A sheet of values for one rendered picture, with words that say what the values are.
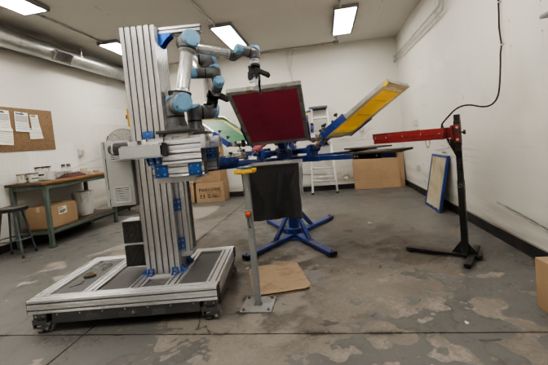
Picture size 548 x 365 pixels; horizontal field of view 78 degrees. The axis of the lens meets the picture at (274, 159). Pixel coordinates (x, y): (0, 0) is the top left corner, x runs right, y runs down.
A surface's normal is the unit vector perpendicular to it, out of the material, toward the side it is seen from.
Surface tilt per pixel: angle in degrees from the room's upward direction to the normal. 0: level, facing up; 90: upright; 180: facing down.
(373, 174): 78
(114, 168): 90
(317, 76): 90
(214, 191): 90
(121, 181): 90
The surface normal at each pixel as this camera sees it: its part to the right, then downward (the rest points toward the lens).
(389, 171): -0.16, -0.15
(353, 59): -0.15, 0.07
